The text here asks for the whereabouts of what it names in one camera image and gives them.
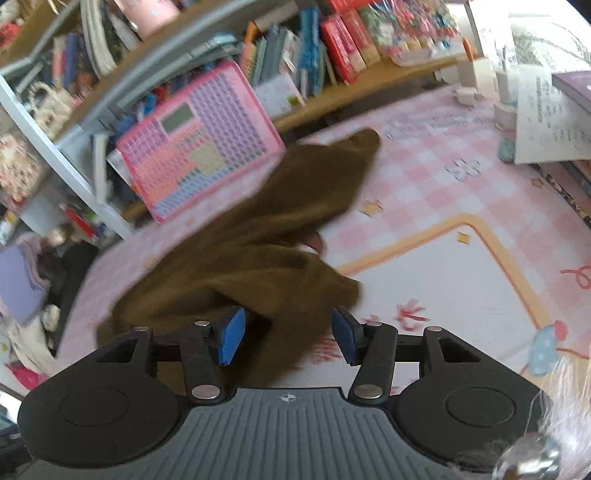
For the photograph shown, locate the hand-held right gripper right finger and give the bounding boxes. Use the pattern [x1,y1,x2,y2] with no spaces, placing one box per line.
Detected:
[331,305,485,408]

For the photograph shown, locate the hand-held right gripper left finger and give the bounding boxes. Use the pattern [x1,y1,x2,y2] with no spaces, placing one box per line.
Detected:
[95,305,247,406]

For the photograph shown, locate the brown garment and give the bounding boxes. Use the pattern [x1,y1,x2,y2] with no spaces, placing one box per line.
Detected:
[96,128,382,393]

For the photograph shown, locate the black bag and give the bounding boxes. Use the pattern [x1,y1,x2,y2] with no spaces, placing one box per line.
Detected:
[58,241,100,354]

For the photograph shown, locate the pink checked printed mat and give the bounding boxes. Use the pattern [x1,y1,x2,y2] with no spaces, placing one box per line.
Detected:
[58,83,591,398]

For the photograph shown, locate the pink button learning board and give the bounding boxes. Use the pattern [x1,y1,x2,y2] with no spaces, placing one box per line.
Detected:
[115,60,287,224]

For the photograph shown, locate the brass bowl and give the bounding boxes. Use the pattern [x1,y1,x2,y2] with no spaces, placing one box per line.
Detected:
[44,225,71,249]

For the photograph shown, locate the cream cloth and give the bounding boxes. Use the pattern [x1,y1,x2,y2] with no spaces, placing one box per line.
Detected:
[7,318,57,367]

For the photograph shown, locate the white flat book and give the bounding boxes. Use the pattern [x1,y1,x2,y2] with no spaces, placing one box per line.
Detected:
[91,131,115,205]

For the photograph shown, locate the lavender cloth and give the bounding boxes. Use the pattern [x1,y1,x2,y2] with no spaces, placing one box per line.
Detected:
[0,244,51,325]

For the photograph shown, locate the shiny clear bead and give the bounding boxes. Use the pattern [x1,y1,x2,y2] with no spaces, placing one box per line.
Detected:
[493,433,562,480]

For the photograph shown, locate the white fluffy fur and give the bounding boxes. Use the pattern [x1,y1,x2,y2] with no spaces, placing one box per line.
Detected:
[538,351,591,480]

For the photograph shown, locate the dark patterned book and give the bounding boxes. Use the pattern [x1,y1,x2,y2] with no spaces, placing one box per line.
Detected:
[531,159,591,223]

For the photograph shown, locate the red box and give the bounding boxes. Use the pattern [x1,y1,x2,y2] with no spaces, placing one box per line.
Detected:
[320,16,358,85]
[341,9,382,69]

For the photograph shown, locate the row of upright books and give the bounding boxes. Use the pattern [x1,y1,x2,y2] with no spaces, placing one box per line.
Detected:
[240,7,339,100]

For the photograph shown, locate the white small bottle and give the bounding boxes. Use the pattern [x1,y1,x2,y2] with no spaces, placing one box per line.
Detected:
[455,55,482,94]
[493,69,519,131]

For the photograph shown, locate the white paper sheet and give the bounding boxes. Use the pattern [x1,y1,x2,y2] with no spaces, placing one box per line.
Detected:
[514,65,591,165]

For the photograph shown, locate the floral print mug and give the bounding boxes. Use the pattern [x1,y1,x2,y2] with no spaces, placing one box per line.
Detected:
[27,82,71,139]

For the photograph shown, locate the colourful wrapped packet set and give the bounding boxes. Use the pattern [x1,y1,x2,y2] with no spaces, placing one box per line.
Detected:
[360,0,462,55]

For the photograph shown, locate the stack of magazines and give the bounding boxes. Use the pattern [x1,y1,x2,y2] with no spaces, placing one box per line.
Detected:
[79,0,140,77]

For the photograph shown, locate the pink cup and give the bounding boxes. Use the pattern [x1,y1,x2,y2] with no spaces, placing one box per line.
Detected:
[113,0,181,38]

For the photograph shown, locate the purple book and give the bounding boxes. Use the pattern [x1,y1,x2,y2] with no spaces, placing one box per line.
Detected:
[551,69,591,121]

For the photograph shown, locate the sketch drawing paper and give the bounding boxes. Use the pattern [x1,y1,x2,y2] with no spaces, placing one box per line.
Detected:
[480,13,591,75]

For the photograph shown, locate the white frame wooden bookshelf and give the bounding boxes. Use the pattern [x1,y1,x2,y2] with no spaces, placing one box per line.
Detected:
[0,0,476,241]

